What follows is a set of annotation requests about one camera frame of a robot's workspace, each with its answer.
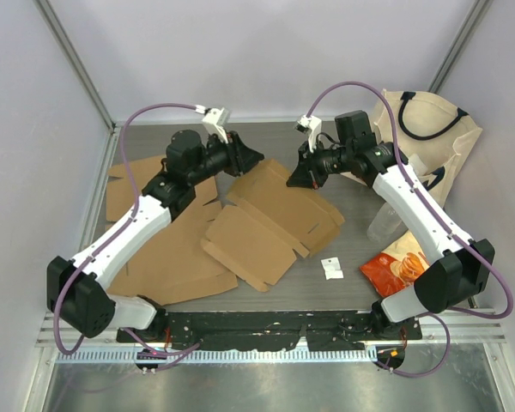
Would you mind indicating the beige canvas tote bag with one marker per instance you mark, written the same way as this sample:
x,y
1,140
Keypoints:
x,y
440,133

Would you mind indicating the right aluminium frame post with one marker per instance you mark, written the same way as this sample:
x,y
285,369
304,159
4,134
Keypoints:
x,y
471,22

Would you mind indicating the left aluminium frame post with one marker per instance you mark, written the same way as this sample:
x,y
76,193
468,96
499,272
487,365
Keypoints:
x,y
59,33

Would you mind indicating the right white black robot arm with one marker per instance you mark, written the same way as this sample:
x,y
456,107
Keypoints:
x,y
458,264

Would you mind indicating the small white paper packet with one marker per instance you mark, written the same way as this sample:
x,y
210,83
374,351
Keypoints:
x,y
332,268

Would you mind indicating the white slotted cable duct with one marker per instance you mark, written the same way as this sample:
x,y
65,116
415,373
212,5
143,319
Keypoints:
x,y
301,354

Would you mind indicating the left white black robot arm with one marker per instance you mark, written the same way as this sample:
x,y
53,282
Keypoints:
x,y
76,288

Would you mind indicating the brown cardboard box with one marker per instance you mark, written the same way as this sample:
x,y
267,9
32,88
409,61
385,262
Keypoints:
x,y
266,225

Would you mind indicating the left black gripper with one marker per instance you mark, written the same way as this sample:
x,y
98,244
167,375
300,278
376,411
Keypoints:
x,y
242,160

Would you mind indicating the clear plastic water bottle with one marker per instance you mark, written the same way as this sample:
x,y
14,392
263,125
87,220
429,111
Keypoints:
x,y
384,224

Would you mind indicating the flat brown cardboard sheets stack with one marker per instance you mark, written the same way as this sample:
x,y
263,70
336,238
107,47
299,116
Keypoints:
x,y
172,267

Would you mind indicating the orange chips snack bag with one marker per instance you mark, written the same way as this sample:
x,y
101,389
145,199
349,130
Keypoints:
x,y
396,267

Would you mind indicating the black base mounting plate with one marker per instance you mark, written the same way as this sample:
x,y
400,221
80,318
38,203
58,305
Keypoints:
x,y
274,331

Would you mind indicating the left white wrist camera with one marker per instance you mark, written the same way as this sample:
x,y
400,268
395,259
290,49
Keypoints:
x,y
214,120

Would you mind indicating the aluminium frame post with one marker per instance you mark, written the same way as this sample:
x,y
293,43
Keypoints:
x,y
471,22
59,33

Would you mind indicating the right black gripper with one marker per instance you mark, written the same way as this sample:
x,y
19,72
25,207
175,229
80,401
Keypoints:
x,y
306,173

